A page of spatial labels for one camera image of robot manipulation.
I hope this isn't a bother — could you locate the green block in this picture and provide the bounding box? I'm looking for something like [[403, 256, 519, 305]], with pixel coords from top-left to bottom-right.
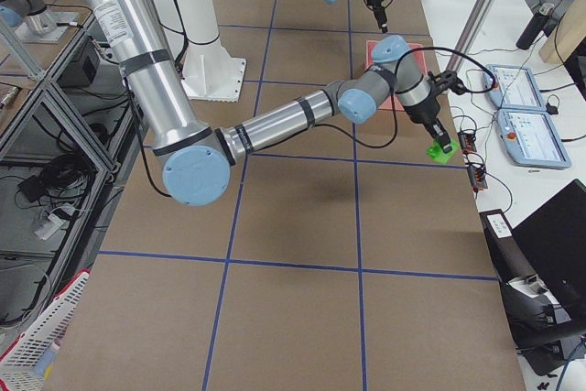
[[426, 140, 460, 165]]

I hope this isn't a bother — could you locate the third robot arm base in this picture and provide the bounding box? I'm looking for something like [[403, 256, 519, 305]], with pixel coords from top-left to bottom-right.
[[1, 0, 64, 44]]

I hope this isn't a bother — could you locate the pink plastic box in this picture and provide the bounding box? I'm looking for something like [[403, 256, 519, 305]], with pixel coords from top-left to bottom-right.
[[364, 35, 429, 111]]

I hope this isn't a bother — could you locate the upper teach pendant tablet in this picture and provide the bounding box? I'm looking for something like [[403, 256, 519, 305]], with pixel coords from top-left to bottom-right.
[[486, 64, 546, 112]]

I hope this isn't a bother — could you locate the teach pendant tablet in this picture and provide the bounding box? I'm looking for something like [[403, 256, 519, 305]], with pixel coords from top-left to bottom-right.
[[496, 108, 571, 169], [486, 64, 546, 112]]

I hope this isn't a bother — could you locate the lower teach pendant tablet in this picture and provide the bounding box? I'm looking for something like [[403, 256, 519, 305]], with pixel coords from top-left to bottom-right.
[[496, 108, 571, 169]]

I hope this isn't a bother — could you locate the black water bottle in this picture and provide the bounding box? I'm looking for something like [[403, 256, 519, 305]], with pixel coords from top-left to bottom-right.
[[515, 2, 555, 50]]

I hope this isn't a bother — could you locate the black laptop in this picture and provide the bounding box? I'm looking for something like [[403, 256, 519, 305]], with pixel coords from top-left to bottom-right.
[[513, 179, 585, 317]]

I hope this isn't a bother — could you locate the black power adapter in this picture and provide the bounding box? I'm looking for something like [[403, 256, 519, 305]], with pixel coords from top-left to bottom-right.
[[17, 175, 46, 202]]

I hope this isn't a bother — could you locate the white plastic basket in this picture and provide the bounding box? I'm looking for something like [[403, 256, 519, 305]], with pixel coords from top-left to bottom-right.
[[1, 269, 90, 390]]

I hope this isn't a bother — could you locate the aluminium frame post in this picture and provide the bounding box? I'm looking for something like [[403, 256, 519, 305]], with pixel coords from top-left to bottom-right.
[[447, 0, 494, 71]]

